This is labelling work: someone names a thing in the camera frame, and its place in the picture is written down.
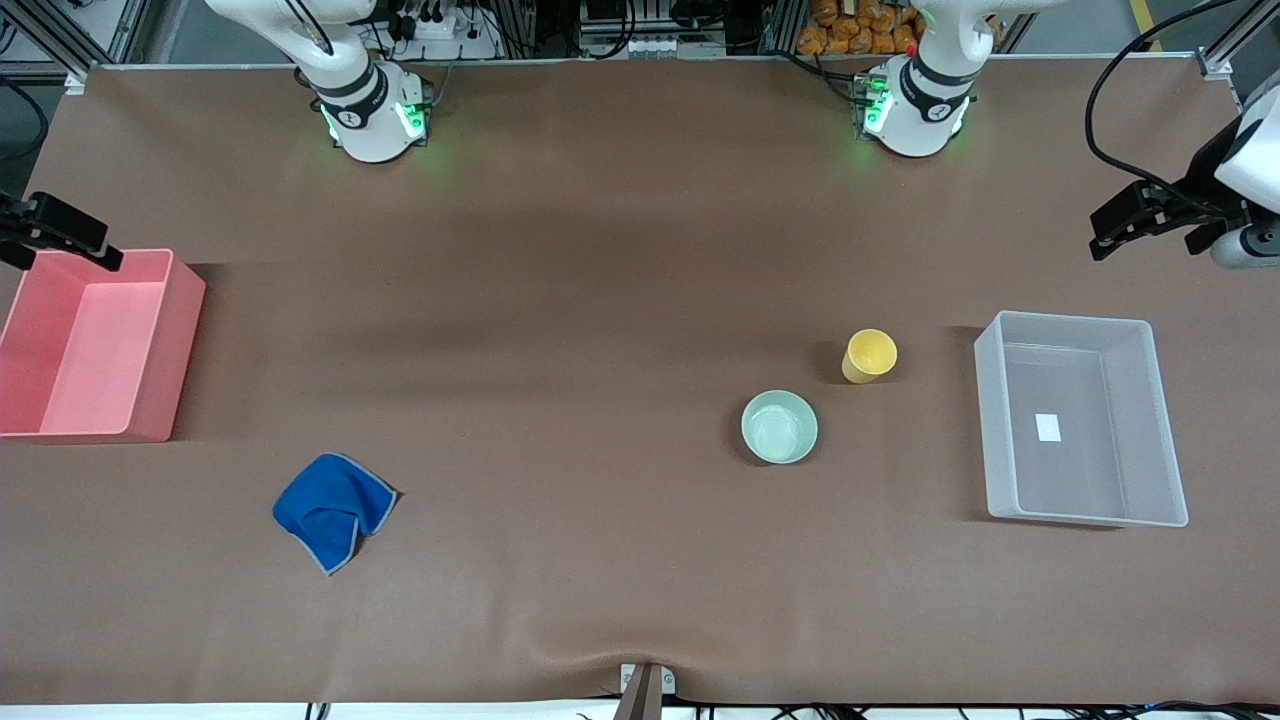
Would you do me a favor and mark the aluminium frame profile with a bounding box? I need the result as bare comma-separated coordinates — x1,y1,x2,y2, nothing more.
0,0,151,81
1195,0,1280,79

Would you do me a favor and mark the white power strip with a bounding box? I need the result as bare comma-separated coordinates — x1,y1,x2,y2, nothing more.
385,0,501,61

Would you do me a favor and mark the metal table clamp bracket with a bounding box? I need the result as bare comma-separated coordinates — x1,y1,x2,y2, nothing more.
619,663,677,720

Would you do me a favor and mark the blue cloth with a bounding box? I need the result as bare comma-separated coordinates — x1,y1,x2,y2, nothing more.
272,453,399,577

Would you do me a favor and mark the bag of orange buns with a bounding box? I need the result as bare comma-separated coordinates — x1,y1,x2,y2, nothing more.
797,0,926,56

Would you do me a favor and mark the white electronics box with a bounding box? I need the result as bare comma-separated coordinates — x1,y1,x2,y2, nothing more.
578,33,691,59

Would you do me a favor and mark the pink plastic bin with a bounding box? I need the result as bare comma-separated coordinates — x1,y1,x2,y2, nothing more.
0,248,207,443

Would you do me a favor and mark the pale green bowl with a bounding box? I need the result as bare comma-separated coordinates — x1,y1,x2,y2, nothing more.
741,389,820,466

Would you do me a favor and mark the clear plastic bin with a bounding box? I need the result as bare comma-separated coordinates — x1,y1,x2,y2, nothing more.
974,310,1190,528

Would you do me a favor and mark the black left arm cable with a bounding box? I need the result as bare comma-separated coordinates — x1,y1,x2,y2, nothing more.
1085,0,1241,216

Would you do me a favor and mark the yellow cup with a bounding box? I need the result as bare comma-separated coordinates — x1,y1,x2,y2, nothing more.
841,329,898,385

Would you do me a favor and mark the black hanging cable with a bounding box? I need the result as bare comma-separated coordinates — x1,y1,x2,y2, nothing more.
0,75,49,166

